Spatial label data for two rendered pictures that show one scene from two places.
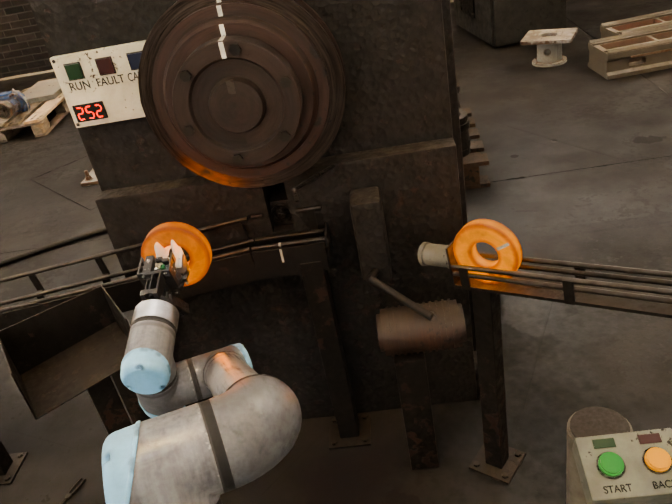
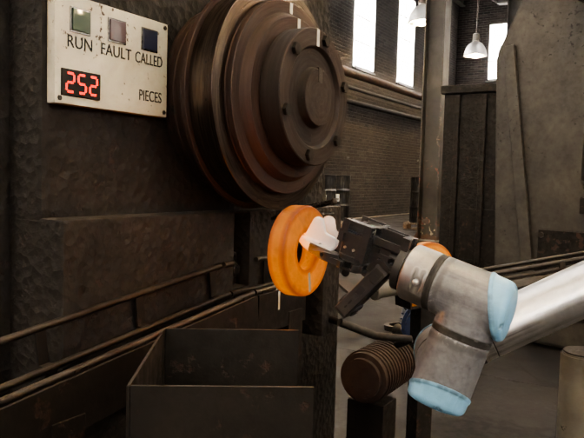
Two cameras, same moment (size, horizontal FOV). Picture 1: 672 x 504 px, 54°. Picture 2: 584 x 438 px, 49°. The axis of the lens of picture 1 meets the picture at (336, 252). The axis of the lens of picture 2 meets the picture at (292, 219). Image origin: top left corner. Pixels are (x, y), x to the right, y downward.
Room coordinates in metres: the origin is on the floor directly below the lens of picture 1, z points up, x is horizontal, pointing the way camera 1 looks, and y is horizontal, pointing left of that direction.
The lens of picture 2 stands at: (0.90, 1.36, 0.95)
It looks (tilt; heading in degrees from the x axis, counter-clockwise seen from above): 4 degrees down; 295
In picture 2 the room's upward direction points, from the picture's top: 2 degrees clockwise
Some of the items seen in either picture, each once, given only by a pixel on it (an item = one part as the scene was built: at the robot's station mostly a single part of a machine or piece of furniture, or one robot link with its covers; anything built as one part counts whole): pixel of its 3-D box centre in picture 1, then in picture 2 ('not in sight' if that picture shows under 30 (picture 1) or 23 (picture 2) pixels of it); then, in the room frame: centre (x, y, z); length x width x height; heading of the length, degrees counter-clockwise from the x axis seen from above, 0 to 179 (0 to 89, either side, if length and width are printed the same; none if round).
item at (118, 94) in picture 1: (113, 84); (113, 60); (1.69, 0.46, 1.15); 0.26 x 0.02 x 0.18; 83
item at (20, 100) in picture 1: (16, 100); not in sight; (5.73, 2.39, 0.25); 0.40 x 0.24 x 0.22; 173
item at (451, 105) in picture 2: not in sight; (496, 191); (1.61, -4.19, 0.88); 1.71 x 0.92 x 1.76; 83
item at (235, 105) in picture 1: (237, 103); (308, 97); (1.44, 0.15, 1.11); 0.28 x 0.06 x 0.28; 83
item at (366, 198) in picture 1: (371, 234); (313, 285); (1.52, -0.10, 0.68); 0.11 x 0.08 x 0.24; 173
